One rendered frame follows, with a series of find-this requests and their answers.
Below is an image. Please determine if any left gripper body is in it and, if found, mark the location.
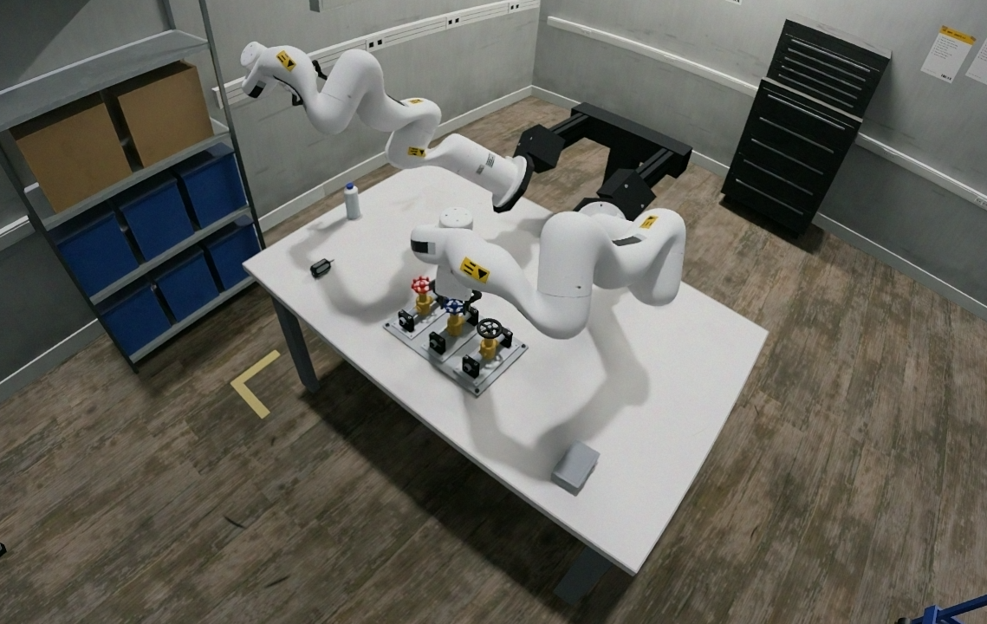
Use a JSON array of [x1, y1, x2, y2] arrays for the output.
[[435, 265, 472, 301]]

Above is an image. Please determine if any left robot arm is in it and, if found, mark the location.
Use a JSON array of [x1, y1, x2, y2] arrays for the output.
[[410, 202, 685, 340]]

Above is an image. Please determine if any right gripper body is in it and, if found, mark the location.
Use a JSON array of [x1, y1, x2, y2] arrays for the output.
[[280, 71, 318, 97]]

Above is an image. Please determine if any white bottle with blue cap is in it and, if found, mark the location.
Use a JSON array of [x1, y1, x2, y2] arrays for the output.
[[343, 183, 360, 219]]

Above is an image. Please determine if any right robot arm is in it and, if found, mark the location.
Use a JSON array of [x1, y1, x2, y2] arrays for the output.
[[241, 42, 526, 207]]

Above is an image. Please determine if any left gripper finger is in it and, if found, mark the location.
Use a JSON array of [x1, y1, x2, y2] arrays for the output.
[[463, 290, 482, 315], [428, 279, 446, 309]]

